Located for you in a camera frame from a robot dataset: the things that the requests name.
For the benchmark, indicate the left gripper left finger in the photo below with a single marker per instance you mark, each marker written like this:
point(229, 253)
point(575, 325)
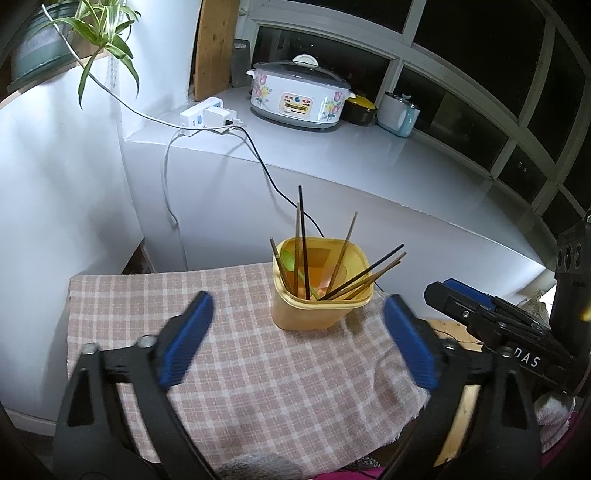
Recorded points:
point(93, 439)

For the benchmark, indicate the pink plaid cloth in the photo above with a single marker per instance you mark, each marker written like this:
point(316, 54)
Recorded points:
point(321, 399)

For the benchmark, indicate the white window frame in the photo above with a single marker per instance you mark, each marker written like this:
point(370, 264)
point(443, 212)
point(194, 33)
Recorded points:
point(402, 51)

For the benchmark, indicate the white power strip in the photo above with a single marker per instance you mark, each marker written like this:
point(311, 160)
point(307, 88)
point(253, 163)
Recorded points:
point(211, 115)

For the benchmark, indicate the yellow plastic utensil container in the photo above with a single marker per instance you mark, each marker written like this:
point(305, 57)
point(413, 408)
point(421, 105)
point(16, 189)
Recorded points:
point(293, 313)

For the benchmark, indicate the wooden board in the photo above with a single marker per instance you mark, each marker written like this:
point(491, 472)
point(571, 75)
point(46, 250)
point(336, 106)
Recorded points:
point(213, 49)

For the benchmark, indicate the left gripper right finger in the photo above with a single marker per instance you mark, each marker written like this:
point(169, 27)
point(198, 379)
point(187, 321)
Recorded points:
point(502, 438)

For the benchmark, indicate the right hand white glove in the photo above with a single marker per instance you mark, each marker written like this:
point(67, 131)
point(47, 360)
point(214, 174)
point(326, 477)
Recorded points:
point(553, 412)

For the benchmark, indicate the floral white rice cooker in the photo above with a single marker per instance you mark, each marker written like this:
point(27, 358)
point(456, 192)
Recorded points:
point(298, 93)

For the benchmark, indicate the long black chopstick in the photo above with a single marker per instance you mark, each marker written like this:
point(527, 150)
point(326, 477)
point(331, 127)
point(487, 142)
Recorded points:
point(304, 251)

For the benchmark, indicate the black yellow pot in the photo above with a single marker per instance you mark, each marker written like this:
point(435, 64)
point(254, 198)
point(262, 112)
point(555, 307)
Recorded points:
point(359, 111)

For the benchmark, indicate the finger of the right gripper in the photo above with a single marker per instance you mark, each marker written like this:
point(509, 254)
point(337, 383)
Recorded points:
point(485, 313)
point(501, 309)

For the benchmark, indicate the green plastic spoon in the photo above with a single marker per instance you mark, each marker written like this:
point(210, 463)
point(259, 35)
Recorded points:
point(289, 261)

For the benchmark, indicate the spider plant in pot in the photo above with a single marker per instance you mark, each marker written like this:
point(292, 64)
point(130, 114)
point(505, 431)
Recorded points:
point(39, 37)

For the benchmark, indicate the white counter cabinet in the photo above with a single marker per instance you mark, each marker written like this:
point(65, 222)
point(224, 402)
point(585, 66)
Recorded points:
point(213, 200)

